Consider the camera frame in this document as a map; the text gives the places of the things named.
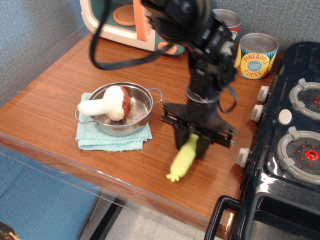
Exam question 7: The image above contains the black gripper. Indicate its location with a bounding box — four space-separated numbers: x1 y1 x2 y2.
162 99 236 159

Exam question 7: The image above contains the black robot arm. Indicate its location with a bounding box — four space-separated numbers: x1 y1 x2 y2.
142 0 237 158

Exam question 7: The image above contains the plush white brown mushroom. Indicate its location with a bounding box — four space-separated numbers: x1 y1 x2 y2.
77 85 131 122

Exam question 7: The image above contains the light teal folded cloth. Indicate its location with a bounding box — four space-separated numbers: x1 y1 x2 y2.
75 92 153 153

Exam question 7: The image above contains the black toy stove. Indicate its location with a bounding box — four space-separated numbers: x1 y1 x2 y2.
205 41 320 240

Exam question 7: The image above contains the pineapple slices can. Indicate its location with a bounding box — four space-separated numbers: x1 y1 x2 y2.
234 32 279 80

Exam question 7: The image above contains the tomato sauce can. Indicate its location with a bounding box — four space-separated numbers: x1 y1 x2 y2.
212 8 241 48

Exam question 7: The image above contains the teal toy microwave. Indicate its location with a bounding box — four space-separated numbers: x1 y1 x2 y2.
79 0 187 56

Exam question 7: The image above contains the orange object at corner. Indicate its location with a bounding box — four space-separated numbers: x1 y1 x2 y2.
0 222 20 240

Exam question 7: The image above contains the steel pot with handles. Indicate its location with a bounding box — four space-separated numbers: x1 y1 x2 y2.
74 82 163 137

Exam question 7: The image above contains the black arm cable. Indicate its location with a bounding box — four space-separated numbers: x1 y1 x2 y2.
89 0 173 71

